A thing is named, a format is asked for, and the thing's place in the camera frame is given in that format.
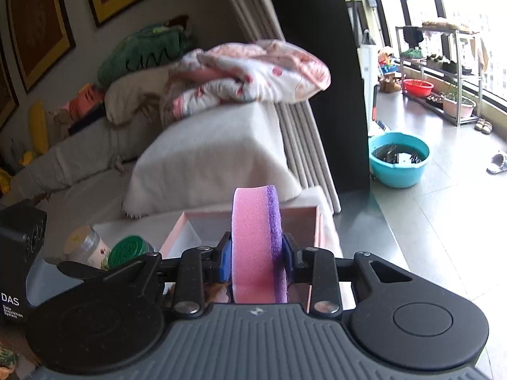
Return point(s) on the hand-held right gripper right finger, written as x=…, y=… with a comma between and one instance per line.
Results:
x=288, y=263

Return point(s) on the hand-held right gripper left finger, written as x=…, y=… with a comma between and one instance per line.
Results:
x=225, y=262

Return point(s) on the pink and purple sponge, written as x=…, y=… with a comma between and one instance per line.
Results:
x=251, y=245

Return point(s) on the pink cardboard box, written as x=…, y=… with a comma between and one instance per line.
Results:
x=303, y=221

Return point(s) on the tall jar with clear lid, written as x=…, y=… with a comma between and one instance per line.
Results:
x=85, y=247

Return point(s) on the green-lidded glass jar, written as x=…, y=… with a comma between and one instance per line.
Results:
x=128, y=251

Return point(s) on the beige sofa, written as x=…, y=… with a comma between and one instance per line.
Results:
x=71, y=166

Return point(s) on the white covered cushion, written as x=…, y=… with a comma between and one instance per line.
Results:
x=206, y=158

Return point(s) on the yellow plush pillow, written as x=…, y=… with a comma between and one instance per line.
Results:
x=39, y=126

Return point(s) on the teal plastic basin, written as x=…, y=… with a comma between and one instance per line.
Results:
x=398, y=166

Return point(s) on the dark blue flat book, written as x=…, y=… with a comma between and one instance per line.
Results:
x=85, y=122

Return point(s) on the orange pink plush toy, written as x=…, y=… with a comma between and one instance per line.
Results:
x=83, y=101

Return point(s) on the pink floral blanket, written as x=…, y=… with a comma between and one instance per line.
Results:
x=245, y=75

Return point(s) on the cream pillow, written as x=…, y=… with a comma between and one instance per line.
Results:
x=134, y=95

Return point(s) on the brown boots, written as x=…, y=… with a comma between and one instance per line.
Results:
x=390, y=84

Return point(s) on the red plastic basin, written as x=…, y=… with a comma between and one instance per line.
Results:
x=418, y=87

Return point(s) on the green plush toy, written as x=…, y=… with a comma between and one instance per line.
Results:
x=146, y=49

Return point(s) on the pink flower pot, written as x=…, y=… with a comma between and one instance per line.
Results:
x=457, y=105

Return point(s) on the white slipper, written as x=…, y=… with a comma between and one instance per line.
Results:
x=498, y=163

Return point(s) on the pair of tan sandals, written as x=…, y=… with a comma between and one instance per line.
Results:
x=484, y=126

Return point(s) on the metal shelf rack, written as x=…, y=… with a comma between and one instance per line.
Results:
x=455, y=47

